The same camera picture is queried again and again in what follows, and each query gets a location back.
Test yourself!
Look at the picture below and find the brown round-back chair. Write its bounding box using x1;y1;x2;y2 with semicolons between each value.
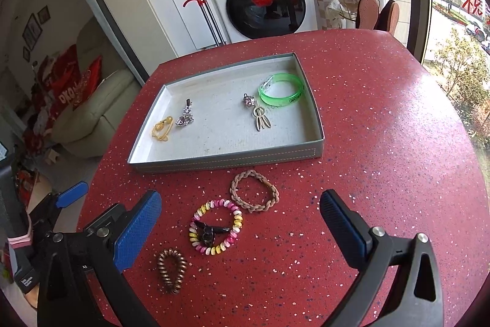
373;0;401;36
357;0;380;29

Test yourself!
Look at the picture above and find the beige rabbit hair clip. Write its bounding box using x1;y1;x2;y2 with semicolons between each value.
253;103;273;132

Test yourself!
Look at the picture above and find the yellow hair tie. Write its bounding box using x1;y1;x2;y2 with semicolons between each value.
151;116;174;141

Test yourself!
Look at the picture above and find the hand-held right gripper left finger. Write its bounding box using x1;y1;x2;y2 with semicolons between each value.
36;190;162;327

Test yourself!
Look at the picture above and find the red window sticker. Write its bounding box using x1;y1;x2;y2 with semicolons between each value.
461;0;490;18

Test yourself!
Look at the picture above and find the multicolour coil hair tie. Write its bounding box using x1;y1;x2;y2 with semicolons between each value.
188;199;243;256

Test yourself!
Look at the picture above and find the red printed cushion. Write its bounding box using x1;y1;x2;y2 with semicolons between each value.
32;44;104;113

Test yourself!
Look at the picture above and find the beige sofa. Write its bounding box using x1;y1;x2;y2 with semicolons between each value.
51;18;144;159

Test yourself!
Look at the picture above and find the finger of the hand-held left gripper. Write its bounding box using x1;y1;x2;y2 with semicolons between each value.
78;203;128;236
28;181;89;233

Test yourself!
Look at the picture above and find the brown coil hair tie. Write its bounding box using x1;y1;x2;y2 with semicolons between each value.
156;248;188;295

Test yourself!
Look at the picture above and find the white floral bag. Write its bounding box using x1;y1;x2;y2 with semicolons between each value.
327;0;358;31

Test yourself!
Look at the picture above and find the brown braided hair tie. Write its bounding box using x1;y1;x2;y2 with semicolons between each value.
230;170;280;214

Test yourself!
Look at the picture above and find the purple gem hair clip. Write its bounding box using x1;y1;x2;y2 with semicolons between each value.
175;98;196;127

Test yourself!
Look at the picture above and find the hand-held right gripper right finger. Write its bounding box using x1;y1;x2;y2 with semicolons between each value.
319;190;445;327

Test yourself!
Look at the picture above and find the black claw hair clip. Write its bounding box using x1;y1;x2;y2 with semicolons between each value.
193;219;232;247

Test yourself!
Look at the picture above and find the large dark picture frame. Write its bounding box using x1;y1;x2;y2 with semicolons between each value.
22;13;43;52

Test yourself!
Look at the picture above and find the green translucent bangle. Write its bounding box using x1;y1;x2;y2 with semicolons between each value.
258;73;305;108

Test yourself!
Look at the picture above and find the grey shallow tray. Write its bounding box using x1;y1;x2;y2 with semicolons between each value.
127;52;325;174

